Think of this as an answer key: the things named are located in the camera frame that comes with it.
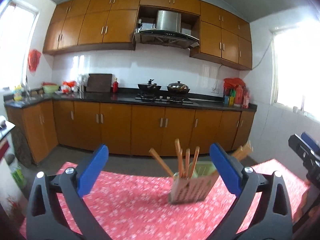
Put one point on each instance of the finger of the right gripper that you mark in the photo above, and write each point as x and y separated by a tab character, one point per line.
306	148

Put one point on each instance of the red bottle on counter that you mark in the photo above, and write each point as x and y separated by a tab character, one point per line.
115	85

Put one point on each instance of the green bowl on counter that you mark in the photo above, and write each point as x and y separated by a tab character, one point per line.
49	88

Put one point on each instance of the perforated metal utensil holder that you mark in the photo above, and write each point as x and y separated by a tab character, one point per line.
196	188

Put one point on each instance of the dark cutting board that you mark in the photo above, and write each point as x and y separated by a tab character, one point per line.
99	83

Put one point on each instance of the chopsticks in holder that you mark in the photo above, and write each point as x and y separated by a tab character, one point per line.
186	169

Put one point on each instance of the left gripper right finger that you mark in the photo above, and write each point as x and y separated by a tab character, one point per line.
272	218

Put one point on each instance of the steel range hood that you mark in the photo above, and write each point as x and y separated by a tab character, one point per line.
167	28

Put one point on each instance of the red plastic bag right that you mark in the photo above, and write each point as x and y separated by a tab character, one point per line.
235	93

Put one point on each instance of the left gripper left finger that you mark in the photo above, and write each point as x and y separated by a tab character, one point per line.
45	217

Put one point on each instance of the black gas stove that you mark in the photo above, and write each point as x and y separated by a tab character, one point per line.
163	99

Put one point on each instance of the black wok left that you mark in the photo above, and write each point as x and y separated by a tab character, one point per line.
149	88

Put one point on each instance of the red bag on wall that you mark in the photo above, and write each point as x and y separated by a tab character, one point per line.
33	60

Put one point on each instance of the upper wooden kitchen cabinets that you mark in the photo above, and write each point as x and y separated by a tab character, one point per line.
82	25

